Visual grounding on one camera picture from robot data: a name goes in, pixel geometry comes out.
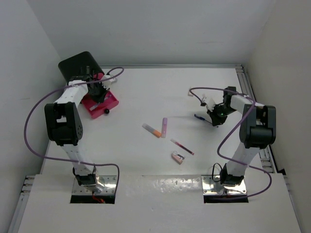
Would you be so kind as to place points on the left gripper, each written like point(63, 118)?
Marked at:
point(100, 98)

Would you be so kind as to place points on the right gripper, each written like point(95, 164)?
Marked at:
point(215, 120)

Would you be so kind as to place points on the pink drawer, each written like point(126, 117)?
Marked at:
point(97, 109)

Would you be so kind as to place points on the blue capped pen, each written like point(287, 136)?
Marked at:
point(202, 119)

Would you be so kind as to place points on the clear red ink pen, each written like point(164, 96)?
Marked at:
point(181, 146)

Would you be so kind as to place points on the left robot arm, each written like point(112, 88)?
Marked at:
point(64, 126)

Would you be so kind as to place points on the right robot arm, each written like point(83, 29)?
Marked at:
point(257, 131)

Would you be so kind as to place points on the black drawer cabinet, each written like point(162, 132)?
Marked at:
point(80, 67)

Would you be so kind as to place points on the purple highlighter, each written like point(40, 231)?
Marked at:
point(164, 127)

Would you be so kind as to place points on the pink eraser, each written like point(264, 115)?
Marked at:
point(177, 157)

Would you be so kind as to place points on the orange highlighter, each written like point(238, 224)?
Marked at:
point(152, 130)

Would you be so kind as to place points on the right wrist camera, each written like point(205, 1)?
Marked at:
point(208, 102)

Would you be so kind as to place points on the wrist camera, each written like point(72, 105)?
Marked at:
point(208, 102)
point(107, 81)

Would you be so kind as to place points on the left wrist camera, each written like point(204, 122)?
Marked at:
point(107, 81)

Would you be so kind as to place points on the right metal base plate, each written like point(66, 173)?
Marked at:
point(214, 188)

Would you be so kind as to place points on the metal base plate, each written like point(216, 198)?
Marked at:
point(214, 188)
point(106, 186)

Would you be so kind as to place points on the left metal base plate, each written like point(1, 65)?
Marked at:
point(106, 186)

